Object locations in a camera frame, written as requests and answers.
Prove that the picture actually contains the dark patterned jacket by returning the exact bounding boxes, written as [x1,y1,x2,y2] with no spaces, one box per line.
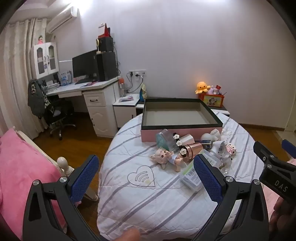
[28,79,49,119]

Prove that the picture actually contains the black office chair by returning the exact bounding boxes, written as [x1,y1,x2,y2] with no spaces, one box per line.
[44,95,77,141]

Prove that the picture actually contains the black computer monitor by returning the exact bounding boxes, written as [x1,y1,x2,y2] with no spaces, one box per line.
[72,49,99,80]

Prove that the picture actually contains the clear labelled swab box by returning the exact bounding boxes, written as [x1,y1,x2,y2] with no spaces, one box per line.
[179,162,204,193]

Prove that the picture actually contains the white bed frame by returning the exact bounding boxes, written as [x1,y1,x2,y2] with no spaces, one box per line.
[11,126,100,202]

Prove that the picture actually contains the pink box with dark rim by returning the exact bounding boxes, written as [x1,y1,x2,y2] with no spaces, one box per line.
[141,98,223,142]

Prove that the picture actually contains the black hair clip white flowers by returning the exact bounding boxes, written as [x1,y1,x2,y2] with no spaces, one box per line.
[172,133,188,161]

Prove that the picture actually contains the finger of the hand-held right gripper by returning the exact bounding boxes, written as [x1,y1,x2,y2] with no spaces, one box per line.
[282,139,296,159]
[253,141,296,202]

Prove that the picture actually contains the pink blanket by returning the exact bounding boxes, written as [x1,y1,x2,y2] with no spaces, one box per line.
[0,128,68,233]

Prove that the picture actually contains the cream curtain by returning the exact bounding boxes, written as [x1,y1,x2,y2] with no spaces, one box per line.
[0,18,48,139]

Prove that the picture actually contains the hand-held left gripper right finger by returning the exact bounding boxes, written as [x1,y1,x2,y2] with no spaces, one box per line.
[194,155,270,241]

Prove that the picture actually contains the clear glass bottle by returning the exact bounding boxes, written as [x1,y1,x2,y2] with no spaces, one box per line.
[217,158,232,175]

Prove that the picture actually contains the yellow octopus plush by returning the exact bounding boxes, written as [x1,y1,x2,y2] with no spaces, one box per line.
[195,82,212,94]

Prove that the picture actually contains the pink-haired doll figure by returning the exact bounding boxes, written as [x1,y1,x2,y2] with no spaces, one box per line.
[150,148,185,172]

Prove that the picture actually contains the white desk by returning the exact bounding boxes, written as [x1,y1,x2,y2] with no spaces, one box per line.
[46,76,121,138]

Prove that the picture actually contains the red storage box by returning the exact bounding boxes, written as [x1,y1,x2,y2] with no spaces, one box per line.
[200,93,225,108]

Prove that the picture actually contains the rose gold tin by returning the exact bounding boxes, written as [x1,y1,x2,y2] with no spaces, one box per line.
[184,142,204,162]

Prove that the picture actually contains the dark-topped nightstand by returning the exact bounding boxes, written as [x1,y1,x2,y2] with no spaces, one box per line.
[208,105,231,117]

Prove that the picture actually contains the red paper item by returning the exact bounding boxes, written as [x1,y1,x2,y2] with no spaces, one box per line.
[98,23,111,39]

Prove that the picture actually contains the pink brick figure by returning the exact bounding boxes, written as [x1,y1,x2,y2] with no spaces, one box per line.
[225,142,237,156]

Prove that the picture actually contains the black speaker box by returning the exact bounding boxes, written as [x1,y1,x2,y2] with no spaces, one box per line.
[99,37,114,53]

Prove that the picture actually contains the snack bag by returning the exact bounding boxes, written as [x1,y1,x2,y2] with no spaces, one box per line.
[138,83,148,103]

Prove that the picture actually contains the person's right hand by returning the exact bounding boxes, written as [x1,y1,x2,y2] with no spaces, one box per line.
[269,199,287,233]

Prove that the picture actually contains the black computer tower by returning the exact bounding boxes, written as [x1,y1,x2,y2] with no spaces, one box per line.
[96,51,116,81]

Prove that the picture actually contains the white nightstand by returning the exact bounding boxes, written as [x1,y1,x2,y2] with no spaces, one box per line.
[113,94,145,129]

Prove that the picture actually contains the white cup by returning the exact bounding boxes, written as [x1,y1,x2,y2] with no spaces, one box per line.
[179,134,196,146]

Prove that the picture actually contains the person's knee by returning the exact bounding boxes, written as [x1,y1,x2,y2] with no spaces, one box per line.
[115,228,141,241]

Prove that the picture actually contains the clear teal plastic container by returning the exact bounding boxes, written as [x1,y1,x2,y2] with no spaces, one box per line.
[155,129,176,151]

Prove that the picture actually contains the orange-capped bottle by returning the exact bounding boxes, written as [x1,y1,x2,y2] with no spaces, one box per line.
[119,77,127,97]

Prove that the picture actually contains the white wall outlet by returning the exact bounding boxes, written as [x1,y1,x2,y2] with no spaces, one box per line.
[129,70,147,78]

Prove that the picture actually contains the white plaster figurine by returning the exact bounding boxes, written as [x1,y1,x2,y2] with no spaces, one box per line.
[200,129,221,142]

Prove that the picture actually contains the white glass-door cabinet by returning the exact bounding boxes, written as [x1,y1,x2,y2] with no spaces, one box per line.
[30,42,59,80]

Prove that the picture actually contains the white instant camera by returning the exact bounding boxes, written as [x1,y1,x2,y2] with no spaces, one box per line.
[209,140,228,158]

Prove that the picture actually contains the white air conditioner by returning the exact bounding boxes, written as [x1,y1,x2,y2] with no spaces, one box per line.
[47,6,78,33]

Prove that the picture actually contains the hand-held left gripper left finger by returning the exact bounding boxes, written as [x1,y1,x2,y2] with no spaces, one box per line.
[23,155,102,241]

